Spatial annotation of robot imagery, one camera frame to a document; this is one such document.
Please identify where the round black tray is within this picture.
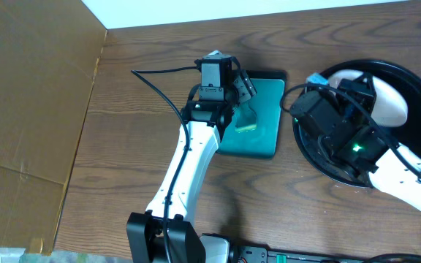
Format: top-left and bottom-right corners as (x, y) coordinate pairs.
(292, 59), (421, 188)

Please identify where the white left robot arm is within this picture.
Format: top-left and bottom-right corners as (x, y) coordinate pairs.
(126, 69), (255, 262)

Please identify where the green scouring pad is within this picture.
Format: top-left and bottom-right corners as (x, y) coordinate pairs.
(235, 102), (257, 133)

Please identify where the brown cardboard panel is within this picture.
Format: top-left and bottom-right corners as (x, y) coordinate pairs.
(0, 1), (107, 254)

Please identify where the white plate with green stain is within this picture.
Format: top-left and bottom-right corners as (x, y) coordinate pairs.
(327, 69), (409, 128)

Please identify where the black rectangular soap water tray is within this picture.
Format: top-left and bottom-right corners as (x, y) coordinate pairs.
(217, 70), (287, 159)

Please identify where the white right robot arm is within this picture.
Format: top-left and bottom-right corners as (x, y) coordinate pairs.
(328, 69), (421, 212)

